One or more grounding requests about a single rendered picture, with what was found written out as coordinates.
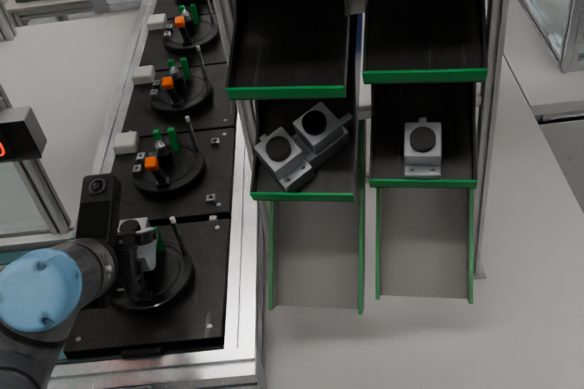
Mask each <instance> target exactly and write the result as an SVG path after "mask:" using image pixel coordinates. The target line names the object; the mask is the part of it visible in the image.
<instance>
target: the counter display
mask: <svg viewBox="0 0 584 389"><path fill-rule="evenodd" d="M0 128H1V130H2V131H3V134H4V136H5V138H6V139H7V141H8V143H9V145H10V147H11V148H12V150H13V152H14V154H15V156H16V159H12V160H4V161H0V163H3V162H17V161H25V160H32V159H40V158H42V156H41V154H40V152H39V150H38V148H37V146H36V144H35V142H34V140H33V138H32V136H31V134H30V132H29V130H28V128H27V126H26V124H25V122H24V121H18V122H4V123H0Z"/></svg>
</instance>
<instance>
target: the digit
mask: <svg viewBox="0 0 584 389"><path fill-rule="evenodd" d="M12 159H16V156H15V154H14V152H13V150H12V148H11V147H10V145H9V143H8V141H7V139H6V138H5V136H4V134H3V131H2V130H1V128H0V161H4V160H12Z"/></svg>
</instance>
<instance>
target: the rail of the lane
mask: <svg viewBox="0 0 584 389"><path fill-rule="evenodd" d="M121 356H122V358H123V359H114V360H105V361H97V362H87V363H78V364H68V365H60V366H55V367H54V369H53V372H52V374H51V376H50V380H49V383H48V387H47V389H115V388H124V387H134V386H152V388H153V389H267V380H266V377H265V374H264V371H263V368H262V362H261V359H260V356H259V352H258V350H257V347H254V346H251V347H241V348H232V349H223V350H214V351H205V352H195V353H178V354H169V355H164V352H163V349H162V348H161V347H160V346H158V347H149V348H140V349H130V350H122V353H121Z"/></svg>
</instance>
